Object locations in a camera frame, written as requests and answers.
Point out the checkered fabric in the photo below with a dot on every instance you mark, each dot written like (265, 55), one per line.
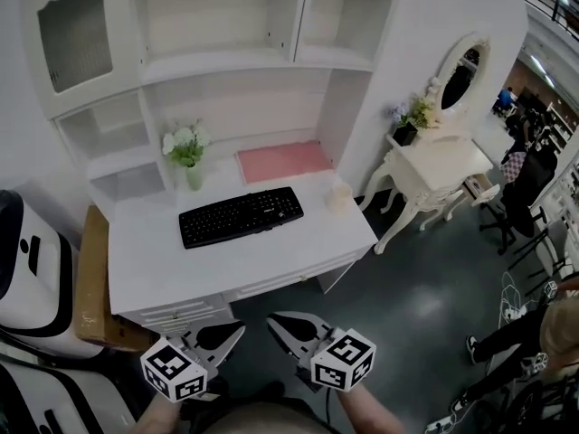
(513, 167)

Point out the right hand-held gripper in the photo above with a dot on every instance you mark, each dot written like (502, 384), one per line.
(344, 360)

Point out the person's left forearm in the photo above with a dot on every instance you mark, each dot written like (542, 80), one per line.
(158, 416)

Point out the white and black service robot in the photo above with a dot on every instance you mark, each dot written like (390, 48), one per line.
(40, 287)
(45, 400)

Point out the white ornate dressing table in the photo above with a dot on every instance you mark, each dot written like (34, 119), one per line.
(434, 165)

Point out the white flowers in vase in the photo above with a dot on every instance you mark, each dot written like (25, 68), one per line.
(185, 147)

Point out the brown cardboard box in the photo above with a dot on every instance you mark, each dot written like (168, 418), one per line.
(92, 278)

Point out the oval white-framed mirror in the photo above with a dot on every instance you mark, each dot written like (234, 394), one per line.
(459, 84)

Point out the black keyboard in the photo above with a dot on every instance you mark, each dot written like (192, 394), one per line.
(240, 217)

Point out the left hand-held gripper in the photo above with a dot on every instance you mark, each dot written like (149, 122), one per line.
(169, 369)

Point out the flower plant in black pot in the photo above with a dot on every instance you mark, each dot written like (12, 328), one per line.
(418, 113)

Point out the white hutch shelf cabinet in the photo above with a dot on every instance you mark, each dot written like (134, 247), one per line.
(226, 61)

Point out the person's right forearm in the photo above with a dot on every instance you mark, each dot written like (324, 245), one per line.
(366, 414)

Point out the person's black trousers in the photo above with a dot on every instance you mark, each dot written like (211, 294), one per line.
(253, 396)

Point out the white power strip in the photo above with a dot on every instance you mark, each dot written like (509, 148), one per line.
(441, 423)

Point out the pink mat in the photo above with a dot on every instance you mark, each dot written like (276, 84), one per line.
(285, 163)

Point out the white cup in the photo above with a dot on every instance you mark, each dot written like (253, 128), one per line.
(339, 199)

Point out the person's beige shirt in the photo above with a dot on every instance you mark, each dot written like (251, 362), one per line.
(267, 423)

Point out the black metal railing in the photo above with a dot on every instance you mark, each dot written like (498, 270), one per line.
(552, 2)

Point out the black office chair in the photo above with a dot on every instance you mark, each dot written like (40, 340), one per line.
(529, 183)

